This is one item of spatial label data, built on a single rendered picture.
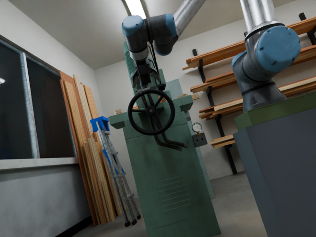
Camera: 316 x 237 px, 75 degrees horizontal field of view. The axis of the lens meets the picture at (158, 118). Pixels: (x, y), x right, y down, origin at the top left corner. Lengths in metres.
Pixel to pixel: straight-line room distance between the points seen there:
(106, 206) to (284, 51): 2.40
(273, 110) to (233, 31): 3.66
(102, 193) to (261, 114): 2.19
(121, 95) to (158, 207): 3.10
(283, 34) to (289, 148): 0.42
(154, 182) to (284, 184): 0.76
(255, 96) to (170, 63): 3.31
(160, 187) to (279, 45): 1.01
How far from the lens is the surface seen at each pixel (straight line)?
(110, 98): 4.30
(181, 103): 1.45
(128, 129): 1.42
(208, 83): 3.53
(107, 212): 2.75
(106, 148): 2.27
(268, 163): 0.91
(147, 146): 1.39
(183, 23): 1.08
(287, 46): 0.90
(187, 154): 1.39
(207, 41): 4.39
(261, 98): 1.00
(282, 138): 0.93
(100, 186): 2.73
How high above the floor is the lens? 0.50
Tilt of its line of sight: 12 degrees up
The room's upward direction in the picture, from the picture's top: 15 degrees counter-clockwise
